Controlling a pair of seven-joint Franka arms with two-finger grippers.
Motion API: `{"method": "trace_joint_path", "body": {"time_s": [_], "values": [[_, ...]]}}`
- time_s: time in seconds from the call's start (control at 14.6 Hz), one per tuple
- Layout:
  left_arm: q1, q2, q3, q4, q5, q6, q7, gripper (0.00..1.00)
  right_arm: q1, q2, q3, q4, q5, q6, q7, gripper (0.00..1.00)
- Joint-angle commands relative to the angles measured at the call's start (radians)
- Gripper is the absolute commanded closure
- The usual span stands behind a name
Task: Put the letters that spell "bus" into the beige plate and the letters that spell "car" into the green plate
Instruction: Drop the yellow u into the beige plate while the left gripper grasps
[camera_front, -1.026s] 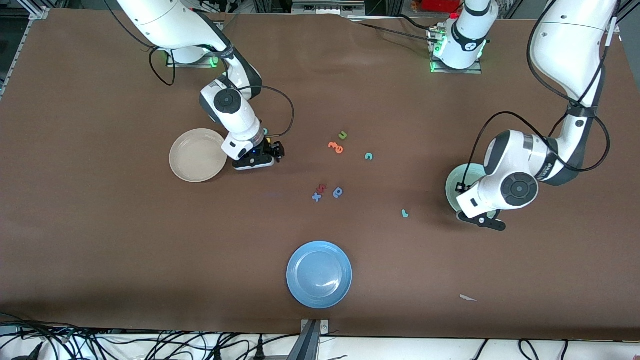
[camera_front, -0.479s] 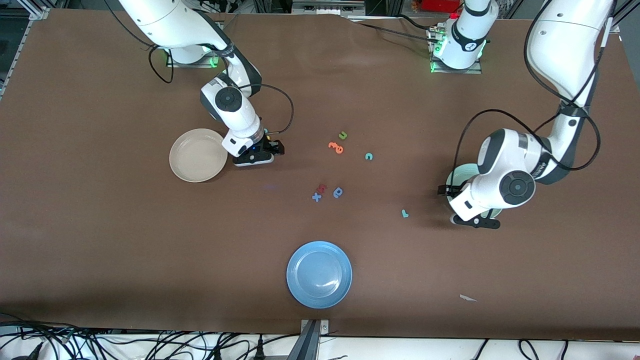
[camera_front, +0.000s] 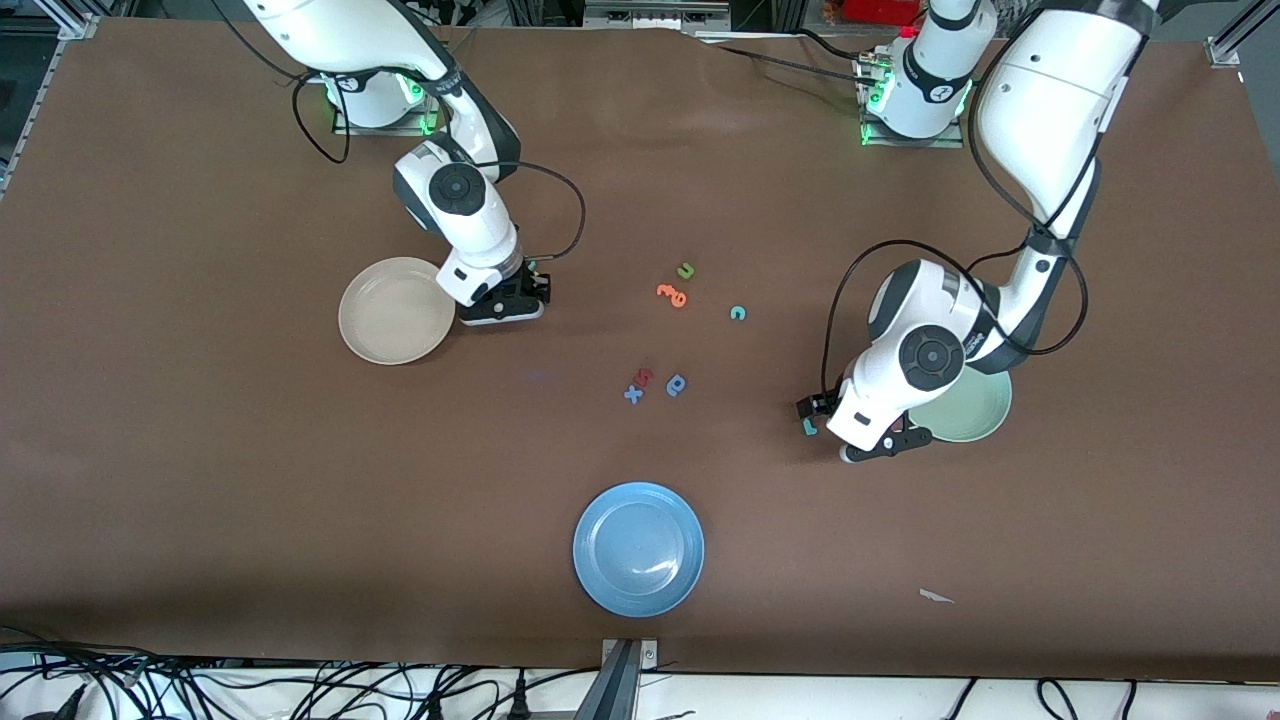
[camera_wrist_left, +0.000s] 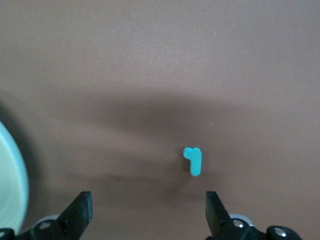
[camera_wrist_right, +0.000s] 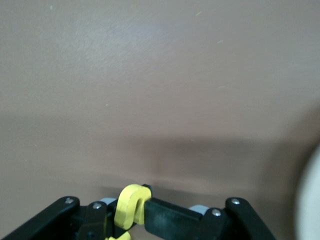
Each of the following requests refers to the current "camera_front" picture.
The beige brown plate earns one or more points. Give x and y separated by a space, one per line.
395 315

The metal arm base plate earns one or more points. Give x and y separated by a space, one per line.
385 131
910 143

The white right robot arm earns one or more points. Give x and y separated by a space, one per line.
460 200

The white paper scrap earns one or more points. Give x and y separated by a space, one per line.
932 596

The black power plug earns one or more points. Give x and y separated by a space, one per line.
518 702
435 706

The red box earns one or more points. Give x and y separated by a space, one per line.
880 10

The light green plate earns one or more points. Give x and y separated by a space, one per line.
975 410

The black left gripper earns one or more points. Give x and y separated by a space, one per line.
822 405

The grey metal rack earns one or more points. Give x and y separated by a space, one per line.
655 12

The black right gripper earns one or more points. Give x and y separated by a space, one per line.
527 286

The brown paper table cover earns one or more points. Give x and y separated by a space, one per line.
640 150

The blue plate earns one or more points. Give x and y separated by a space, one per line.
638 550

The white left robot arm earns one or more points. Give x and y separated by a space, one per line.
1040 100

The silver aluminium frame profile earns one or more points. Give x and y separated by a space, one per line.
1235 40
70 20

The grey aluminium profile with bracket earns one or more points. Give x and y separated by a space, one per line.
618 690

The blue foam letter a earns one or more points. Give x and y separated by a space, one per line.
672 390

